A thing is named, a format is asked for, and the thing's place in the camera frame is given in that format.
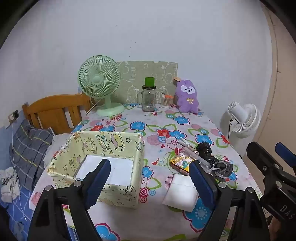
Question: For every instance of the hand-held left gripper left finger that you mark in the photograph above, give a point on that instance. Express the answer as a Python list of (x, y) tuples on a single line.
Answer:
[(99, 180)]

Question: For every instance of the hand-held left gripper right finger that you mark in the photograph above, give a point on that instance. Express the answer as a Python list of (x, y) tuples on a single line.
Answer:
[(203, 185)]

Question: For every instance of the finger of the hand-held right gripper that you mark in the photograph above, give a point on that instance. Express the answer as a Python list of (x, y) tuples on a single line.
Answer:
[(263, 162), (285, 153)]

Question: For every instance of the yellow cartoon tissue pack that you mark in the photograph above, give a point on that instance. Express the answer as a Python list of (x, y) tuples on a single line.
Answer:
[(180, 162)]

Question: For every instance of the black plastic bag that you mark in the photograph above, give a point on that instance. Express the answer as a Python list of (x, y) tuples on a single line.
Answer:
[(204, 149)]

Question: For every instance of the clear plastic bag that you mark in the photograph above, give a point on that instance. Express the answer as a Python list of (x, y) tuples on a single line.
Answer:
[(187, 148)]

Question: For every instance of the yellow printed storage box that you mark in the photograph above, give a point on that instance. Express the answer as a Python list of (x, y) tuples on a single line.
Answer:
[(120, 139)]

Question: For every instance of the white standing fan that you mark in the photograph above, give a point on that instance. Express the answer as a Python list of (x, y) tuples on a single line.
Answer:
[(240, 113)]

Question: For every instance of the beige door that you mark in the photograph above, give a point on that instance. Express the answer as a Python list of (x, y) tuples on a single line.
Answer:
[(284, 92)]

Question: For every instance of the floral tablecloth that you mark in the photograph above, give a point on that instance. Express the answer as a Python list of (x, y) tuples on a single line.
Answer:
[(150, 129)]

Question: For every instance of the plaid grey pillow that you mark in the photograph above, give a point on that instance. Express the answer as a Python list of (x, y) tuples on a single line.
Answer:
[(27, 148)]

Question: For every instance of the purple plush bunny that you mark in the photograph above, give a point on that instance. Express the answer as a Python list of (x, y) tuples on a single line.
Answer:
[(187, 99)]

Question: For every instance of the crumpled grey white cloth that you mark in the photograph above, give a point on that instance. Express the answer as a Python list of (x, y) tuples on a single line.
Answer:
[(9, 185)]

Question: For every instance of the small cotton swab jar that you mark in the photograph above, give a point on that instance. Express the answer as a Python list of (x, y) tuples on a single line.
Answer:
[(167, 102)]

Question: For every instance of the blue patterned bedsheet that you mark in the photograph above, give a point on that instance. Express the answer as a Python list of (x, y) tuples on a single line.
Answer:
[(13, 213)]

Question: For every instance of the glass jar with green lid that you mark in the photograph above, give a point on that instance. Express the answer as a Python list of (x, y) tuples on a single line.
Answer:
[(149, 99)]

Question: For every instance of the green desk fan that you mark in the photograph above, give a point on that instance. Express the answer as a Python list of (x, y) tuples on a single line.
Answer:
[(98, 80)]

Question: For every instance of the green printed board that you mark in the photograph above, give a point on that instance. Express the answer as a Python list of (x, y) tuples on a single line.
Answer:
[(138, 74)]

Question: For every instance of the wall socket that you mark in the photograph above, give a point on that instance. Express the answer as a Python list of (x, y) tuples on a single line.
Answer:
[(14, 115)]

